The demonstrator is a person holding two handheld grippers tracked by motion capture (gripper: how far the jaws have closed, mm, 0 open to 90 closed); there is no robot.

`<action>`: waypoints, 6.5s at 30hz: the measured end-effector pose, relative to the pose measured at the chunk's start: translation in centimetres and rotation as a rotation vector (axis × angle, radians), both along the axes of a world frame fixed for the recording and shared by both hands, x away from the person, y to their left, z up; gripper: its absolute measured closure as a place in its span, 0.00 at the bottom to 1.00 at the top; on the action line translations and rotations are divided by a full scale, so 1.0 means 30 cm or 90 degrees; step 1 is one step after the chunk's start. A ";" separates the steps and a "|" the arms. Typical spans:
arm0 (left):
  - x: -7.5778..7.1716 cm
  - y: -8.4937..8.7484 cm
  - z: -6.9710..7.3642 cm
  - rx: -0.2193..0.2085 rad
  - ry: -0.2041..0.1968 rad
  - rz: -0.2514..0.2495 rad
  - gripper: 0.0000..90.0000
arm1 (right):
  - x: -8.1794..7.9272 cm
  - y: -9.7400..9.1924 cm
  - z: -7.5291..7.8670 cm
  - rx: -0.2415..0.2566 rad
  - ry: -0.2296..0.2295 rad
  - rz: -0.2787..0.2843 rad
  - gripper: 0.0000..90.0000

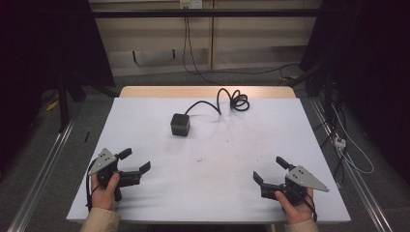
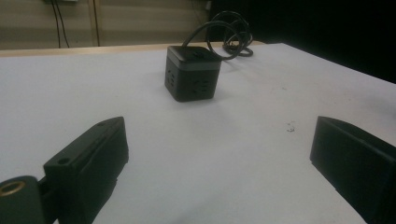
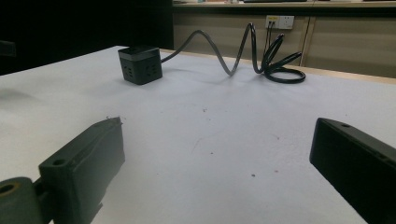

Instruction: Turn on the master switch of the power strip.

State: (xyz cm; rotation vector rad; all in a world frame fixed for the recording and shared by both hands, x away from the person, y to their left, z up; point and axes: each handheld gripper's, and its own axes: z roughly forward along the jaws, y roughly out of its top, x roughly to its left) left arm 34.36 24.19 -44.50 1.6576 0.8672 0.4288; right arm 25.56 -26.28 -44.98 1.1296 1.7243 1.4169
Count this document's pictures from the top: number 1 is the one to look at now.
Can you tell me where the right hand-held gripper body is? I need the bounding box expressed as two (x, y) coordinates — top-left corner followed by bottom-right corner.
(259, 164), (331, 206)

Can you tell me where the white power strip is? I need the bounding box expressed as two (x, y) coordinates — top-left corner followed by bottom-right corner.
(334, 135), (347, 152)

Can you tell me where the beige wooden wall cabinet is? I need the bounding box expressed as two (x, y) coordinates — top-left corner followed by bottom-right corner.
(88, 0), (324, 77)

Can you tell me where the black cube power adapter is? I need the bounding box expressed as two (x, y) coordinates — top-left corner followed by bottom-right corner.
(169, 112), (191, 137)

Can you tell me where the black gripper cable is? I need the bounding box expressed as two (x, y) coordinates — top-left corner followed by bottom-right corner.
(302, 192), (319, 223)
(84, 159), (99, 210)

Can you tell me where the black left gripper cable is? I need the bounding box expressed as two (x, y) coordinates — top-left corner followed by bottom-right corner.
(84, 159), (99, 210)

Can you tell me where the aluminium floor rail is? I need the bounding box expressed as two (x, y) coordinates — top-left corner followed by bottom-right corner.
(308, 96), (394, 232)
(7, 117), (79, 232)

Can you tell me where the black wall socket cable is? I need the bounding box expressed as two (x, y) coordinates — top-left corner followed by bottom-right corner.
(182, 15), (302, 87)

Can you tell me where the yellow floor tape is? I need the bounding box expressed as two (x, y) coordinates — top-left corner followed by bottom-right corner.
(45, 99), (61, 112)

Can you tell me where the black metal stand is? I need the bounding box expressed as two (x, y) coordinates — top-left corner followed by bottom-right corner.
(57, 72), (86, 133)

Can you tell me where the white wall socket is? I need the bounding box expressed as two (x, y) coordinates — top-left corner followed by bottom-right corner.
(179, 0), (204, 10)

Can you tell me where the black horizontal frame bar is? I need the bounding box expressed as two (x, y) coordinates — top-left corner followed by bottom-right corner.
(89, 8), (325, 19)

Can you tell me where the black curtain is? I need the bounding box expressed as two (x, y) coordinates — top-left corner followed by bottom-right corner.
(0, 0), (116, 173)
(299, 0), (410, 183)

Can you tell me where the black adapter cable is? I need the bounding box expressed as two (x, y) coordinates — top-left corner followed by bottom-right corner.
(184, 87), (251, 116)

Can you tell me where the white floor cable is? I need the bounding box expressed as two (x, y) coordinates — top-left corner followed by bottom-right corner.
(331, 103), (375, 175)

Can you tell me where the white table cover sheet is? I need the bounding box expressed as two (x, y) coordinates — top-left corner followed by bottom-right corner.
(65, 96), (352, 225)

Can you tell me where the person's right hand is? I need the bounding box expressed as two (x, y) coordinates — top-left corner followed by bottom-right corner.
(274, 188), (314, 226)

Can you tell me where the person's left hand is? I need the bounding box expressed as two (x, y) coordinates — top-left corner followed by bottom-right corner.
(90, 172), (121, 213)

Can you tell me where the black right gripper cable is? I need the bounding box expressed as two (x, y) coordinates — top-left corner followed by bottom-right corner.
(302, 192), (319, 223)

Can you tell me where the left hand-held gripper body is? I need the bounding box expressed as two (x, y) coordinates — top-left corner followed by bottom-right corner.
(87, 147), (143, 203)

